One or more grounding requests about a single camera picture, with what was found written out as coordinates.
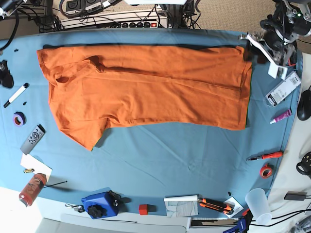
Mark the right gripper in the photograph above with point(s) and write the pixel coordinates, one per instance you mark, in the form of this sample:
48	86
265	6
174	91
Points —
6	79

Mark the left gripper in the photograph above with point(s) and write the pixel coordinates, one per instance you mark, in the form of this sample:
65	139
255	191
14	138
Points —
270	46

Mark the orange t-shirt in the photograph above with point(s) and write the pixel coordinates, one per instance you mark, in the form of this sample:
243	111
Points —
94	88

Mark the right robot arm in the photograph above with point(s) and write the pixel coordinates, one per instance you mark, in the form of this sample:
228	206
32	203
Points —
8	8

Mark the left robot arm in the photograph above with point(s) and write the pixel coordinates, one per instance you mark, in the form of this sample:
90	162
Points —
290	16

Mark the black white marker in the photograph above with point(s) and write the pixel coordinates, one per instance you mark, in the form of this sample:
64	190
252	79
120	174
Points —
16	94

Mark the orange black clamp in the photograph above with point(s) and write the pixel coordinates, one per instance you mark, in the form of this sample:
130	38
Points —
292	59

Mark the purple tape roll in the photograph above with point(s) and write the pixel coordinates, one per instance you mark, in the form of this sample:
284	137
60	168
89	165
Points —
19	119

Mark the grey remote control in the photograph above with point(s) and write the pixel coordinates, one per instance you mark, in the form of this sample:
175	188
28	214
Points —
31	141

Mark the purple glue tube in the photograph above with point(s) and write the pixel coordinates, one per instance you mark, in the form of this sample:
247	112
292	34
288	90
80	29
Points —
282	116

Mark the black computer mouse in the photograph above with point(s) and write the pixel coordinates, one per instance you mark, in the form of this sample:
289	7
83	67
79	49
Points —
304	106

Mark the white paper sheet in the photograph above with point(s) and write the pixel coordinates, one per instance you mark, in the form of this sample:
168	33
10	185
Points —
29	162

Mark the white power strip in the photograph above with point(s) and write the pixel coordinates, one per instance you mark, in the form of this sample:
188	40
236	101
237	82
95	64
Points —
127	19

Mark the red screwdriver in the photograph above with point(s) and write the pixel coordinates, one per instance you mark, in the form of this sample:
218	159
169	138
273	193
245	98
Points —
277	154

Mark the red spray can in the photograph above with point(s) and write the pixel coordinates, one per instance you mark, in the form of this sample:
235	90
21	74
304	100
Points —
32	189

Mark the red tape roll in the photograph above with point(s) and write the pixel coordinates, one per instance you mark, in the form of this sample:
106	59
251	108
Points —
266	171

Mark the black round gadget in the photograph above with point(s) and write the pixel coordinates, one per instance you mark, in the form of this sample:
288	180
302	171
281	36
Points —
304	166

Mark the blue table cloth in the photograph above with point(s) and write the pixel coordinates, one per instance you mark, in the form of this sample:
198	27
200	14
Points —
143	163

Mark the clear plastic cup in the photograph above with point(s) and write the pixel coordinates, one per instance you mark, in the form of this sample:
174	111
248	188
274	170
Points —
258	204

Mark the black small adapter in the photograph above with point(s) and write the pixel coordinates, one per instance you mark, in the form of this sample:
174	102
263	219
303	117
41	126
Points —
297	196

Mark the small white card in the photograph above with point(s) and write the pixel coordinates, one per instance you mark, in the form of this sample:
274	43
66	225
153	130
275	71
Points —
236	206

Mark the orange black utility knife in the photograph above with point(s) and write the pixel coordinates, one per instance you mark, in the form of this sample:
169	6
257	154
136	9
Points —
216	205

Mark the blue box with knob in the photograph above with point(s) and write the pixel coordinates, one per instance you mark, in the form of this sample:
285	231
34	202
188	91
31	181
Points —
102	205

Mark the white booklet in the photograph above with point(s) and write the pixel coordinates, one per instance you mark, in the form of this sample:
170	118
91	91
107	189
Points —
181	206

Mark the blue clamp bottom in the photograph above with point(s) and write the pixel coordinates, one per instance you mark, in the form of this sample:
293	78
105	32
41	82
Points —
242	225

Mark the red cube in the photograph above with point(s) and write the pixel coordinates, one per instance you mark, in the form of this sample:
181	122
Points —
143	209

